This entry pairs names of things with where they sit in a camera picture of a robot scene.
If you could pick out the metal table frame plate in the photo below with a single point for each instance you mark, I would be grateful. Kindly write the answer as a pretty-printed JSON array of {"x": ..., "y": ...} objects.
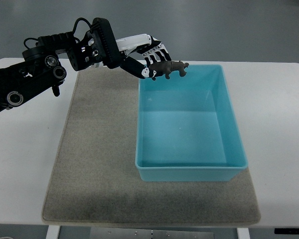
[{"x": 118, "y": 233}]

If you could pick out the left white table leg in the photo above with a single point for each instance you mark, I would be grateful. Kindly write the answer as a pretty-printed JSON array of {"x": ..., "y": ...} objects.
[{"x": 53, "y": 232}]

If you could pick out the black table control panel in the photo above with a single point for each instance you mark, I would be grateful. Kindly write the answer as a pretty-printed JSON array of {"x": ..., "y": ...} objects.
[{"x": 286, "y": 231}]

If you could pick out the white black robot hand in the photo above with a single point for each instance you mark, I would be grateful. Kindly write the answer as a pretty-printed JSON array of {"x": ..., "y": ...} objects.
[{"x": 149, "y": 47}]

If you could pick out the grey felt mat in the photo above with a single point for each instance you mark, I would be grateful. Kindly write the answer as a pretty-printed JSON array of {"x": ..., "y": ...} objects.
[{"x": 95, "y": 180}]

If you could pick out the white table leg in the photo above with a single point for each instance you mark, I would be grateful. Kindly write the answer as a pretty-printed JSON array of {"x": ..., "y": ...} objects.
[
  {"x": 53, "y": 232},
  {"x": 243, "y": 233}
]

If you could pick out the brown hippo toy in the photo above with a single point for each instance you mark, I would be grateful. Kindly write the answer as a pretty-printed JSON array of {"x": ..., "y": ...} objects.
[{"x": 167, "y": 67}]

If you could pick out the blue plastic box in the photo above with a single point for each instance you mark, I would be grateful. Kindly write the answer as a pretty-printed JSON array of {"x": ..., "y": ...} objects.
[{"x": 187, "y": 130}]

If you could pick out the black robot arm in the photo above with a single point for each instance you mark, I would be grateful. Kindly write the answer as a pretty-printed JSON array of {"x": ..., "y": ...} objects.
[{"x": 41, "y": 68}]

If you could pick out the right white table leg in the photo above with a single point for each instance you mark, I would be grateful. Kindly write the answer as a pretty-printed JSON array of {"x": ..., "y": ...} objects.
[{"x": 243, "y": 233}]

